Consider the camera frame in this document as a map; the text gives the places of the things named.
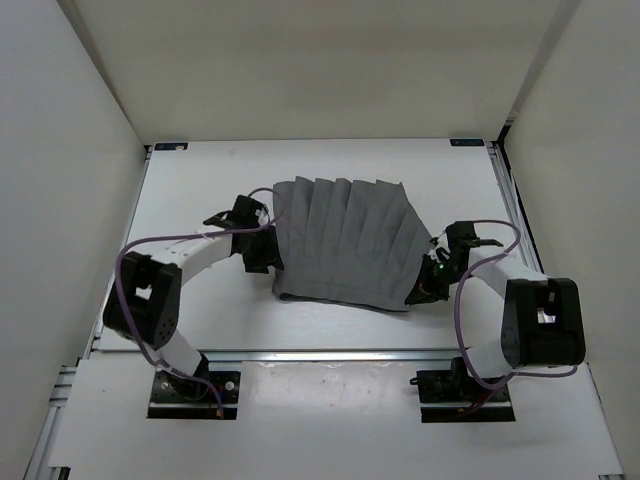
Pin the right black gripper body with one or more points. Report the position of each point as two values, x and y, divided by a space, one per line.
436 277

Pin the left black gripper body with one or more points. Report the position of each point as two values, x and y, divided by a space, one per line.
261 250

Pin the grey pleated skirt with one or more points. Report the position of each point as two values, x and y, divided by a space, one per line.
351 242

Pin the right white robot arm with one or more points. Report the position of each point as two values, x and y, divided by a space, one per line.
541 324

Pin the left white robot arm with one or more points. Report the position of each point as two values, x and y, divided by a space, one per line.
144 303

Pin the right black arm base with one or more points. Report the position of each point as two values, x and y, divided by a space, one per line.
452 396

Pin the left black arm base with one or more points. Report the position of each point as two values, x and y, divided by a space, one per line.
174 398

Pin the left blue corner label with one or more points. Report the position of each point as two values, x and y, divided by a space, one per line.
171 146

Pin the blue corner label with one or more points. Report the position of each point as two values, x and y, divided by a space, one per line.
466 142
171 146

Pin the right blue corner label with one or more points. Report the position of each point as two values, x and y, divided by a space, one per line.
466 142

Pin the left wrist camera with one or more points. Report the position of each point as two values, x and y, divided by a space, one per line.
247 207

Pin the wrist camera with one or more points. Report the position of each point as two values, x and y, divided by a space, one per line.
247 207
460 234

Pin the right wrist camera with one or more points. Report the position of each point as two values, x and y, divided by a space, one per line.
460 234

